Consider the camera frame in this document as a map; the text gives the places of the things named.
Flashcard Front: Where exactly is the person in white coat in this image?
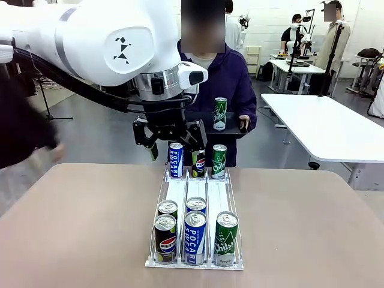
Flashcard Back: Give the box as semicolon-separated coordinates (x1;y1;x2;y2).
224;0;245;50

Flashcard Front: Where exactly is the black rectangular serving tray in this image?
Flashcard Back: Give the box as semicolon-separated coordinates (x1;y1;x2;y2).
185;111;248;140

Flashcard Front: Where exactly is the person in beige jacket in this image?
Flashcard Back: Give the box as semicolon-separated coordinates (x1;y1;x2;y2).
314;0;351;97

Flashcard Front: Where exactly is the chair with dark bag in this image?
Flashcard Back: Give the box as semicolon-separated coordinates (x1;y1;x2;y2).
346;47;384;94

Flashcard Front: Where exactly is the blue Pocari Sweat can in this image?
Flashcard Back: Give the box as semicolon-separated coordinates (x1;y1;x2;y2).
184;211;208;266
185;196;208;214
169;142;184;178

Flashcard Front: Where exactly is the large white table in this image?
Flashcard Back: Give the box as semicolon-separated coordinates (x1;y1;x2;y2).
260;92;384;190

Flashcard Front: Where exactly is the bystander's blurred hand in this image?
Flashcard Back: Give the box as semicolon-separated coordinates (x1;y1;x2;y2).
52;143;66;161

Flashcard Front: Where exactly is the black Pepsi can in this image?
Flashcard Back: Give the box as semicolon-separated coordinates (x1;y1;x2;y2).
157;200;179;221
153;214;178;265
191;149;206;178

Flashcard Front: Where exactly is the person in purple jacket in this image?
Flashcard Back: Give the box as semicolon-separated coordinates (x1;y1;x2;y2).
176;38;258;168

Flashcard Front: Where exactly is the person in black t-shirt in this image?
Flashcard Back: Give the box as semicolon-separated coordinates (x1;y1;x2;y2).
280;13;304;52

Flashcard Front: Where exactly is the white wire can rack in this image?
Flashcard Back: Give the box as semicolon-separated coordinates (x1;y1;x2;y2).
145;164;244;271

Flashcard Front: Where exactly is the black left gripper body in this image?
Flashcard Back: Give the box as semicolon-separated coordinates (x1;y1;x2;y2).
143;100;188;142

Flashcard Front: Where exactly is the person's left forearm purple sleeve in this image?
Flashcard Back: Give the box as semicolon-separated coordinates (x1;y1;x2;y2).
236;86;258;118

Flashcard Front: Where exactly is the tall black camera tripod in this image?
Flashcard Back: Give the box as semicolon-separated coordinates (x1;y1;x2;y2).
317;22;346;97

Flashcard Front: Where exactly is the person's left hand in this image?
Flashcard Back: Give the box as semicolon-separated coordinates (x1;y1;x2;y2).
238;115;253;133

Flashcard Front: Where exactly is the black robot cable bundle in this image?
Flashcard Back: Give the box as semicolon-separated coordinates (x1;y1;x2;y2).
11;46;194;114

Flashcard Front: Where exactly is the white panel with black frame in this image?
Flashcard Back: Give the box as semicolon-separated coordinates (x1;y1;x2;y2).
367;59;384;119

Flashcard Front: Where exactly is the white drawer unit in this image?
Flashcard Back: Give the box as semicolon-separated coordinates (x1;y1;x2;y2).
245;45;262;76

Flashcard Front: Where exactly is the black stand with white robot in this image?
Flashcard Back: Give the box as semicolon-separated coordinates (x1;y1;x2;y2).
286;23;304;91

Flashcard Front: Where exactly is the bystander in dark top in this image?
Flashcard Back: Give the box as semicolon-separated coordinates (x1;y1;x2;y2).
0;64;65;217

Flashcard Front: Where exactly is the white background work table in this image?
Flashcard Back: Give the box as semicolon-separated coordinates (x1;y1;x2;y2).
268;58;326;94

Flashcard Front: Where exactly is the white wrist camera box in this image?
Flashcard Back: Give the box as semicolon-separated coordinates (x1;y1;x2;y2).
178;61;209;90

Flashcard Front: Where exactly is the black tripod floor stand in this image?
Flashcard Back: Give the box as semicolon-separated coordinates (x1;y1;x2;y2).
37;76;74;122

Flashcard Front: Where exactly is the green Chilsung cider can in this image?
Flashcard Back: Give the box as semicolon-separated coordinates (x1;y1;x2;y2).
212;97;228;131
211;144;228;179
214;211;239;267

